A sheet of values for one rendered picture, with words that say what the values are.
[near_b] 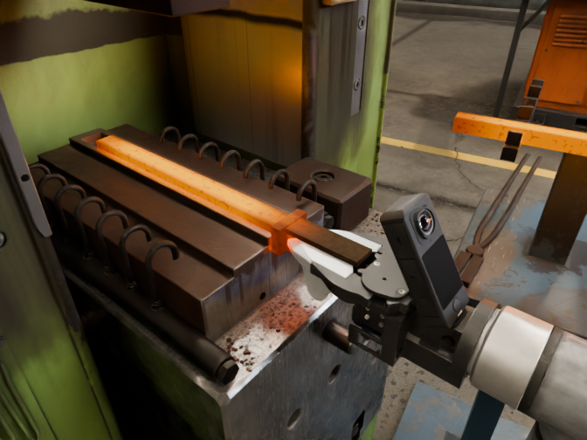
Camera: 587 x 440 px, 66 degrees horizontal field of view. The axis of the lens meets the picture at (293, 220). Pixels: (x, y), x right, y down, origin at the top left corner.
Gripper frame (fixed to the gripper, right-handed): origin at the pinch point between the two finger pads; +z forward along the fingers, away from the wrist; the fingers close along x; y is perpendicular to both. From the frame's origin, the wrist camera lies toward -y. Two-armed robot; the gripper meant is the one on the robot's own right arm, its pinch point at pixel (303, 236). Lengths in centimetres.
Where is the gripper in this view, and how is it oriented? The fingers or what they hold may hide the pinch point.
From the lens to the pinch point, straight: 49.0
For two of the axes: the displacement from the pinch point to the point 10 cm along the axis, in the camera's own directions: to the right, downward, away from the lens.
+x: 6.4, -4.3, 6.4
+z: -7.7, -3.5, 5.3
